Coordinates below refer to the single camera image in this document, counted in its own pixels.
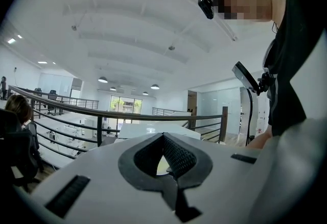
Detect metal balcony railing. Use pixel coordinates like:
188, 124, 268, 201
152, 107, 192, 117

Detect black hanging cable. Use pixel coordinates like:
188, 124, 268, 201
245, 87, 254, 146

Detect black office chair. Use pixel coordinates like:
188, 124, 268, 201
0, 108, 41, 188

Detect white table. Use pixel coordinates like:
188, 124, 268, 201
118, 121, 202, 140

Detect person's black shirt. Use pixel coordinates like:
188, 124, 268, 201
262, 0, 327, 137

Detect dark metal railing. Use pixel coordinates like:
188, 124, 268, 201
7, 85, 229, 160

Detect glass window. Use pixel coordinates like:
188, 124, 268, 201
109, 95, 143, 115

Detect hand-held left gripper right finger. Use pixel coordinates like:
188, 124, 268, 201
162, 132, 214, 223

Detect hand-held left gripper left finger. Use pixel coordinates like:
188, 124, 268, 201
118, 132, 179, 212

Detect black chest-mounted device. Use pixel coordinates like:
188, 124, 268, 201
231, 61, 271, 96

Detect black head-worn camera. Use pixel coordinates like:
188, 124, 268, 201
197, 0, 215, 20

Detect person's right forearm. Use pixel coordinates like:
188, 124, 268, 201
245, 131, 273, 150

